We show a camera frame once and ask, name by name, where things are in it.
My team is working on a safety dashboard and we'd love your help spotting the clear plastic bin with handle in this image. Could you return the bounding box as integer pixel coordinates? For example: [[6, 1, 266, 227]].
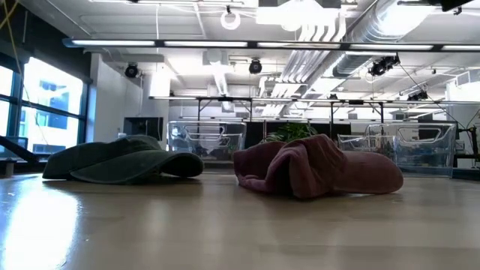
[[167, 120, 248, 163]]

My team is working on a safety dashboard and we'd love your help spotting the small clear plastic bin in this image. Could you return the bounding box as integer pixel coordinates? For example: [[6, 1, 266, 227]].
[[337, 133, 397, 166]]

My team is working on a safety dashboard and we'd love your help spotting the large clear plastic bin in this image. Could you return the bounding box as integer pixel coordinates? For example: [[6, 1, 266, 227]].
[[365, 122, 458, 179]]

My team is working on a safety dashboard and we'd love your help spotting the large window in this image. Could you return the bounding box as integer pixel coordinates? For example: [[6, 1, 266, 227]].
[[0, 55, 89, 158]]

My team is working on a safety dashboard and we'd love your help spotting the long LED light bar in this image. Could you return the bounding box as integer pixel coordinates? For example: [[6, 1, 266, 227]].
[[61, 37, 480, 53]]

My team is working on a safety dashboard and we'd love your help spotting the black metal rack frame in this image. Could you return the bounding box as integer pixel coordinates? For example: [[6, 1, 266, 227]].
[[196, 96, 386, 143]]

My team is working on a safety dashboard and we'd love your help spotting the black ceiling camera cluster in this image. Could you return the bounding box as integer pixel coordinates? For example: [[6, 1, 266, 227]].
[[367, 54, 401, 77]]

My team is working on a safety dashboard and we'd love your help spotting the black equipment stand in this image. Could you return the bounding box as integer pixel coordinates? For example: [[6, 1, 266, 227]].
[[453, 125, 480, 169]]

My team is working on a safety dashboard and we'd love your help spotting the black computer monitor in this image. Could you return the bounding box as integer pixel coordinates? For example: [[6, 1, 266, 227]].
[[123, 116, 164, 142]]

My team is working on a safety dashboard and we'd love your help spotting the dark green baseball cap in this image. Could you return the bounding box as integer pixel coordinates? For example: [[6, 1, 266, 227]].
[[42, 134, 204, 185]]

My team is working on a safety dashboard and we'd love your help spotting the white coiled ring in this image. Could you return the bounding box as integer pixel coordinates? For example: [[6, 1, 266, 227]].
[[220, 10, 242, 32]]

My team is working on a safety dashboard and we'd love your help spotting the black diagonal bar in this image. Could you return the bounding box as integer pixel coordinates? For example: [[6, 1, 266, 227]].
[[0, 135, 41, 164]]

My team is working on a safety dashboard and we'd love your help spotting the maroon knit hat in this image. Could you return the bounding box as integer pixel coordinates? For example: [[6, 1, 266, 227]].
[[232, 133, 404, 200]]

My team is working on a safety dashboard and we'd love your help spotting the green leafy plant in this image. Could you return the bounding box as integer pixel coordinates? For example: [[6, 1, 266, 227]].
[[264, 122, 319, 143]]

